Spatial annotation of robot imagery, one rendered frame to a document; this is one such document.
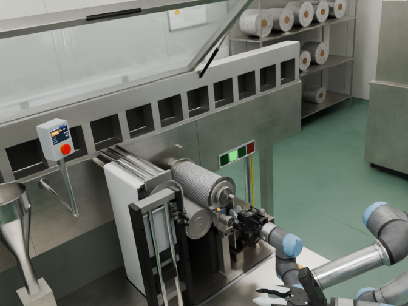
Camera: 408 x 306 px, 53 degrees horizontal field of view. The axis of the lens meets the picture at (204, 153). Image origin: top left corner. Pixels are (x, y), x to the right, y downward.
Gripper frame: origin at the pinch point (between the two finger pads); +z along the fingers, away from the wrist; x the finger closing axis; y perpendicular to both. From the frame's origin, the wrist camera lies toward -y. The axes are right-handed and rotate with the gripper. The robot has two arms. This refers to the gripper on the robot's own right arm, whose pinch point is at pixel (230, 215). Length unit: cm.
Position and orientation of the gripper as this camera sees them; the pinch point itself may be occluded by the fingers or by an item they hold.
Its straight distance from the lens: 172.4
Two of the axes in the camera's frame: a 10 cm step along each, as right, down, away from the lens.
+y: -0.9, -9.0, -4.2
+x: -7.7, 3.3, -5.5
